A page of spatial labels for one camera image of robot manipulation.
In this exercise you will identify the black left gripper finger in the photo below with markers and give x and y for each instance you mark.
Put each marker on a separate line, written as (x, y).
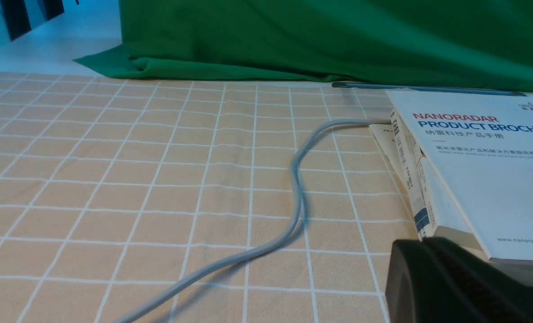
(437, 281)

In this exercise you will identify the white Nanoradar product brochure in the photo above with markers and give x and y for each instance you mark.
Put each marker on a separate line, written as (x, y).
(481, 148)

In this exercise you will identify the green backdrop cloth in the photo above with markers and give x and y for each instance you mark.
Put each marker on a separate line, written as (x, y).
(444, 43)

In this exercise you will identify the beige checkered tablecloth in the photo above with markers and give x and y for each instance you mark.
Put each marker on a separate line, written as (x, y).
(112, 190)

